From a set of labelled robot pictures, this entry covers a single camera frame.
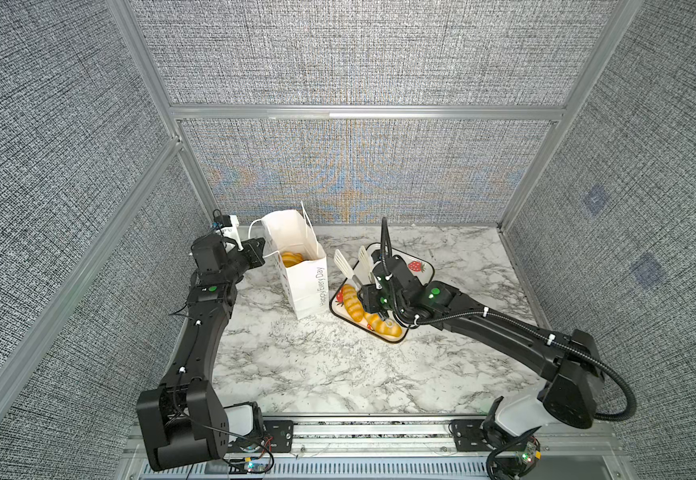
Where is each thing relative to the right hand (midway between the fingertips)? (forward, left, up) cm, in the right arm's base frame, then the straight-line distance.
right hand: (363, 290), depth 79 cm
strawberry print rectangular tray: (+20, -23, -19) cm, 36 cm away
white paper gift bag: (+19, +22, +2) cm, 29 cm away
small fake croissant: (+17, +22, -7) cm, 29 cm away
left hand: (+11, +26, +9) cm, 30 cm away
